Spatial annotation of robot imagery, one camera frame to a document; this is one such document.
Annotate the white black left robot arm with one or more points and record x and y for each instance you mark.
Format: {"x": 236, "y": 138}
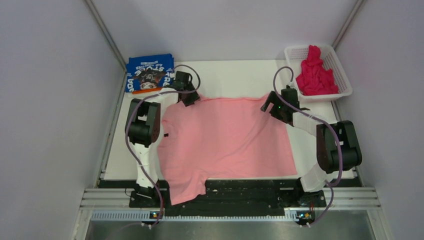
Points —
{"x": 143, "y": 129}

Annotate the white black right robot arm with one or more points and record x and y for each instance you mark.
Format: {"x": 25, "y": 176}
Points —
{"x": 337, "y": 146}

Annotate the magenta t-shirt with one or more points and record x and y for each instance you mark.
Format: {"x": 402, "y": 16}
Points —
{"x": 314, "y": 79}

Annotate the light pink t-shirt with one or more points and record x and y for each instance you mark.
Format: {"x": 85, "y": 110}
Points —
{"x": 221, "y": 138}

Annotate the folded blue printed t-shirt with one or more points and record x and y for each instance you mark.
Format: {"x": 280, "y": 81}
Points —
{"x": 149, "y": 72}

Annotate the aluminium rail frame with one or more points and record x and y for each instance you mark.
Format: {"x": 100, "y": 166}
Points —
{"x": 111, "y": 213}

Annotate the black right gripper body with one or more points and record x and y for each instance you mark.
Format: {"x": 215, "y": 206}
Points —
{"x": 276, "y": 111}

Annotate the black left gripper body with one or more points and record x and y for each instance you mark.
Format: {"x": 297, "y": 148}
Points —
{"x": 190, "y": 97}

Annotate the white plastic laundry basket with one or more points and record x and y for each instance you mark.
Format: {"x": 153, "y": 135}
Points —
{"x": 296, "y": 54}

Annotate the folded white orange t-shirt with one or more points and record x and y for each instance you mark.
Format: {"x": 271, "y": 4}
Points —
{"x": 148, "y": 91}

